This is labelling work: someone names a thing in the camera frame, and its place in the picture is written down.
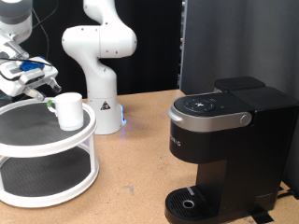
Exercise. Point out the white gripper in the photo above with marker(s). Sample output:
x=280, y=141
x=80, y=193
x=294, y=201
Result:
x=11, y=84

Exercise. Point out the white two-tier turntable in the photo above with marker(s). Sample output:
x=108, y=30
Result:
x=46, y=174

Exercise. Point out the white mug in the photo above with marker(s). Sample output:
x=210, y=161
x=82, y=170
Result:
x=70, y=110

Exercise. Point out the black curtain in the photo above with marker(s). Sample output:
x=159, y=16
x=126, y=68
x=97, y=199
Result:
x=152, y=56

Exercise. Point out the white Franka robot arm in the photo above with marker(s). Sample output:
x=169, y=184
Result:
x=101, y=81

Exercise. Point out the metal frame post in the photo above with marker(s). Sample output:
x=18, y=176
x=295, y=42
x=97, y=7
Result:
x=182, y=43

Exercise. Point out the black Keurig coffee machine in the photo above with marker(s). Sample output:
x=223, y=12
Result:
x=236, y=149

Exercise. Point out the black tape strip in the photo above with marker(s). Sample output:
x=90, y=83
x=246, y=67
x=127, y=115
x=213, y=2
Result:
x=261, y=216

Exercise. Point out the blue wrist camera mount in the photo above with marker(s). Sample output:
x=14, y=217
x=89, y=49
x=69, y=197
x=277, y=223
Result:
x=31, y=67

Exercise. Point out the grey curtain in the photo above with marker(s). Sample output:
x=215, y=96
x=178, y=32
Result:
x=236, y=37

